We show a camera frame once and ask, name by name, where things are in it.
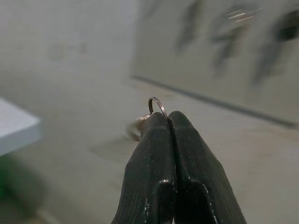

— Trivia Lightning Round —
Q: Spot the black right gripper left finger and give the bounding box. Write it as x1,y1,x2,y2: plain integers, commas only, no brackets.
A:
111,112,176,224

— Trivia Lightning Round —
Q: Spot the copper key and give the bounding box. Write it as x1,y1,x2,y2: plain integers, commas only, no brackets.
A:
125,96,169,142

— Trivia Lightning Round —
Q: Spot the white plastic folding table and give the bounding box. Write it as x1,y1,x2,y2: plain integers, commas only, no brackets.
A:
0,98,43,157

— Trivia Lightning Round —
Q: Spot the grey wall board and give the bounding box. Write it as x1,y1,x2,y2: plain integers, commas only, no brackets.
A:
129,0,299,128

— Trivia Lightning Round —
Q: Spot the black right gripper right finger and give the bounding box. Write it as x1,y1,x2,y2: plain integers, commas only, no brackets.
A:
168,111,248,224

